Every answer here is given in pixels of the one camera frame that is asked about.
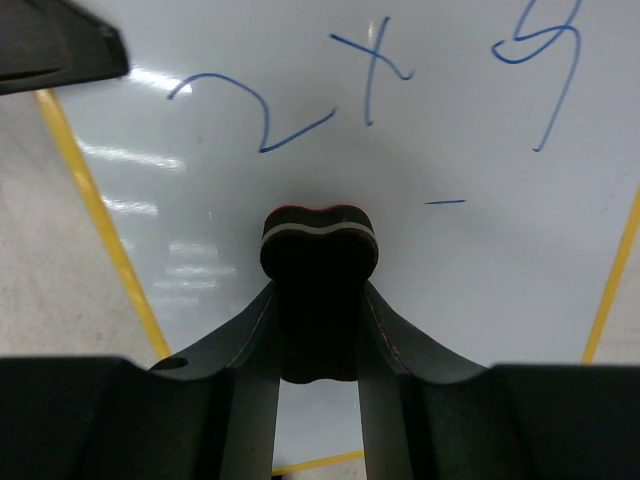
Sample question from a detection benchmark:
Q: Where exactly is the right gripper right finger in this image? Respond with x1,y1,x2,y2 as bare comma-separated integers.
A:
357,285,639,479

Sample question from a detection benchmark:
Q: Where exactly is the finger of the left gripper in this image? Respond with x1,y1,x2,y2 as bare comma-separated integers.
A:
1,0,130,95

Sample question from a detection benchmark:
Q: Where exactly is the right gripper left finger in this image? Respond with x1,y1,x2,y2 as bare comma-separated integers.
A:
1,285,280,479

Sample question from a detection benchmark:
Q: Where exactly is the black felt eraser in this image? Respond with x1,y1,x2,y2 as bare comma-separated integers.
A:
260,205,379,384

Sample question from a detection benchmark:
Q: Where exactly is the yellow framed whiteboard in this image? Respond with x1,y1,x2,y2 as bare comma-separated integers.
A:
34,0,640,476

